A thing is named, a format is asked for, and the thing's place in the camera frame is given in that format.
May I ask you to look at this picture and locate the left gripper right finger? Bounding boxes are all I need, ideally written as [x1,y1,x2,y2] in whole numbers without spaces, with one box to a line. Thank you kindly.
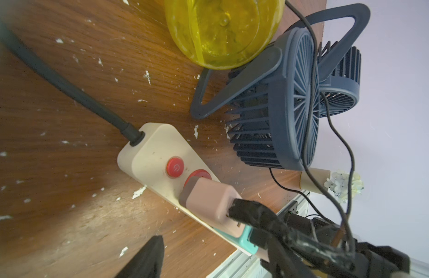
[268,236,316,278]

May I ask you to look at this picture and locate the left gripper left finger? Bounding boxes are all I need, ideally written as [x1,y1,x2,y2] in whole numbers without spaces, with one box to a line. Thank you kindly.
[115,235,165,278]

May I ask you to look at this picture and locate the pink USB plug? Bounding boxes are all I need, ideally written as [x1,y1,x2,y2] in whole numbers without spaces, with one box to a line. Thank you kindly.
[179,176,245,238]

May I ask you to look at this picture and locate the beige power strip red sockets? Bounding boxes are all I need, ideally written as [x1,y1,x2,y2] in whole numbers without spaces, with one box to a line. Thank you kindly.
[116,122,271,261]

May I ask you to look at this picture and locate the black power strip cable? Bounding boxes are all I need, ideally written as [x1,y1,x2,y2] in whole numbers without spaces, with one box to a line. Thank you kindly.
[0,20,146,147]

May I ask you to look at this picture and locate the dark blue desk fan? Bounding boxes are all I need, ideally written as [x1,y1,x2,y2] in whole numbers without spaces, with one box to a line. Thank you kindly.
[306,3,370,116]
[190,28,320,171]

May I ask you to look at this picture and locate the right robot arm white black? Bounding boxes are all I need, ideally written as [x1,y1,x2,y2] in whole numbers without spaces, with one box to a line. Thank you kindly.
[284,212,411,278]

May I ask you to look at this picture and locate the white flower potted plant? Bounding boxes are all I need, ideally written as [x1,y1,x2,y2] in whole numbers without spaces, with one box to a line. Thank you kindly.
[299,167,365,205]

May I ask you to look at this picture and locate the yellow spray bottle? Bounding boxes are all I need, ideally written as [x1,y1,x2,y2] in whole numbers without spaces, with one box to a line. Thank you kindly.
[164,0,285,70]

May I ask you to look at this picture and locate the orange fan black cable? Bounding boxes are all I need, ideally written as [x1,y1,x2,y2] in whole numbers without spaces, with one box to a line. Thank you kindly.
[268,168,335,225]

